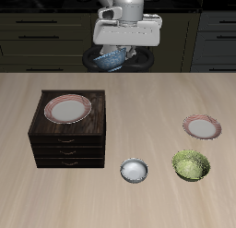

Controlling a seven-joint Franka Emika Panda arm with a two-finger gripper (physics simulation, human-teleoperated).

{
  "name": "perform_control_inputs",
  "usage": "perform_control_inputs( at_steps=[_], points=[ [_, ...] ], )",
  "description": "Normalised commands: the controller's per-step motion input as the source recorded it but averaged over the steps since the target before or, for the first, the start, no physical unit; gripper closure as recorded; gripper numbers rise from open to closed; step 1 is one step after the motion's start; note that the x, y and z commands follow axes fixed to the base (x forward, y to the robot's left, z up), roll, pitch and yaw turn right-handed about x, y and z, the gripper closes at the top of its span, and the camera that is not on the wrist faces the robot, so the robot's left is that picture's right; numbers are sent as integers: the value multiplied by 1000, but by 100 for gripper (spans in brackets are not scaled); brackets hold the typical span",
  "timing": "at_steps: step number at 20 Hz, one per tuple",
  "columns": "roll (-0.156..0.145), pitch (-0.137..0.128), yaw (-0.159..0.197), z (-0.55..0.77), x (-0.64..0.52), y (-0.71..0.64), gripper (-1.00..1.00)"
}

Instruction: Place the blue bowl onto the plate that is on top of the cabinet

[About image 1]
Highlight black kitchen countertop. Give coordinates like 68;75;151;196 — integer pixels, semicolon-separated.
0;0;236;14

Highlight green bowl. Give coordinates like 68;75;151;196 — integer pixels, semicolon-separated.
171;149;212;183

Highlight dark wooden cabinet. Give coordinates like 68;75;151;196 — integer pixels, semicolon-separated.
27;89;107;169

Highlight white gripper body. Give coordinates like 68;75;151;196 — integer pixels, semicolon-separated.
92;13;163;48

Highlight red rimmed white plate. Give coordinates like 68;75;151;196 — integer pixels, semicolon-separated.
43;93;93;126
182;114;223;141

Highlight blue patterned bowl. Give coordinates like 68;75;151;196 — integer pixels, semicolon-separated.
92;47;127;73

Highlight grey kitchen drawers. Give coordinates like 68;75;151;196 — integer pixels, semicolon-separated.
190;10;236;74

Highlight dark kitchen cupboards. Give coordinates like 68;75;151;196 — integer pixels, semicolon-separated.
0;10;201;74

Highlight small white bowl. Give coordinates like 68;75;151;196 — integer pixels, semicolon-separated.
119;157;149;185

